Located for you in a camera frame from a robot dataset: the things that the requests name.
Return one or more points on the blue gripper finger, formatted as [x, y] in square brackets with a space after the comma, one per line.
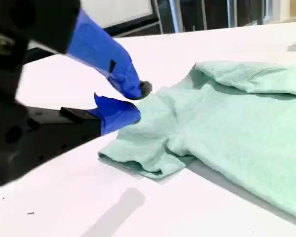
[101, 49]
[116, 116]

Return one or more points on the pale green T-shirt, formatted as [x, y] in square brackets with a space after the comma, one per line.
[224, 128]

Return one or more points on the white framed board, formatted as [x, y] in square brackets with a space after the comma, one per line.
[128, 8]

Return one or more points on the grey metal post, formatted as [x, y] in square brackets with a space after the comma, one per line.
[158, 17]
[176, 14]
[231, 12]

